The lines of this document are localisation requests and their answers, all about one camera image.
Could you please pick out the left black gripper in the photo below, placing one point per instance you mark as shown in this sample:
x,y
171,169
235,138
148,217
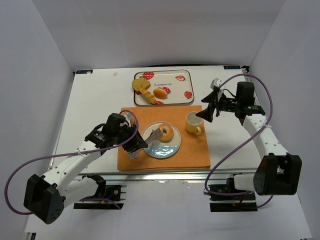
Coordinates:
x,y
131,139

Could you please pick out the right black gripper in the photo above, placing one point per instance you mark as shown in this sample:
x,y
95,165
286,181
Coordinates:
x,y
215,105

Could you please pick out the metal serving tongs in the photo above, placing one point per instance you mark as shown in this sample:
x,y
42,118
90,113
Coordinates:
x,y
155,134

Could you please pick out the sugared bagel donut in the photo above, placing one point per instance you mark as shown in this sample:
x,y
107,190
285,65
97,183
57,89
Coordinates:
x,y
167,132

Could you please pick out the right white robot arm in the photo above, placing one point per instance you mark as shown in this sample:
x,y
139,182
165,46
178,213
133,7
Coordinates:
x,y
279,171

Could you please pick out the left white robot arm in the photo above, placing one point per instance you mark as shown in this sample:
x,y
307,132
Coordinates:
x,y
47,195

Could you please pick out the sliced loaf bread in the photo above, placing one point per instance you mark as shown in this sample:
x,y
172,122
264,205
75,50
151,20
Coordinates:
x,y
140,83

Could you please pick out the silver fork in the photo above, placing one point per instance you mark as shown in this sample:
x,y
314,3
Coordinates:
x,y
132,121

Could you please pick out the yellow mug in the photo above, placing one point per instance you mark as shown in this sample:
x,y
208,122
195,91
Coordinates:
x,y
193,123

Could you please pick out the silver table knife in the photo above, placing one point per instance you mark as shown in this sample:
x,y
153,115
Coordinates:
x,y
136,156

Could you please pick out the right corner label sticker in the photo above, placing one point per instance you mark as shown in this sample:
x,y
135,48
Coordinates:
x,y
231,67

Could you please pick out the corner label sticker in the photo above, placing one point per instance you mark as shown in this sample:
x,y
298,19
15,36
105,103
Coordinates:
x,y
231,67
84,71

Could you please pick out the strawberry print tray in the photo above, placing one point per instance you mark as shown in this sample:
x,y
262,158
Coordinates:
x,y
176,83

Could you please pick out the long baguette roll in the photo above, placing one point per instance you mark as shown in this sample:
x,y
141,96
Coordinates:
x,y
147,95

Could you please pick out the ceramic plate with plant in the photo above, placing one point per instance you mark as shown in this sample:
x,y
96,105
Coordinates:
x,y
157,148

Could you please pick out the orange cloth placemat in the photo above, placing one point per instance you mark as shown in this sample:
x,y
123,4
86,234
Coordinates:
x,y
193,152

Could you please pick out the round orange bun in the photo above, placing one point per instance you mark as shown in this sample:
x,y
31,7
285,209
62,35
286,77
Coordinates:
x,y
160,93

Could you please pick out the left corner label sticker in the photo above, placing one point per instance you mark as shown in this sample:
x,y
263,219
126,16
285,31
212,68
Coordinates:
x,y
84,71

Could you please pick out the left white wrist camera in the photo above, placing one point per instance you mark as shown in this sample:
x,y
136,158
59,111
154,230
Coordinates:
x,y
128,116

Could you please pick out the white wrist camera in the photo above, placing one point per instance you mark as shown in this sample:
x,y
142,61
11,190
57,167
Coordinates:
x,y
128,116
216,83

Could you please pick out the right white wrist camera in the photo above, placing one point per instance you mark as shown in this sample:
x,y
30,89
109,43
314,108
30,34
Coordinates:
x,y
216,83

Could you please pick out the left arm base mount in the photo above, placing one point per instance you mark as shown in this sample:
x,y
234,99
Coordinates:
x,y
113,199

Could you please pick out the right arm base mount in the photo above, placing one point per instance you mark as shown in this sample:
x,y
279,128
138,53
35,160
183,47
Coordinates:
x,y
230,203

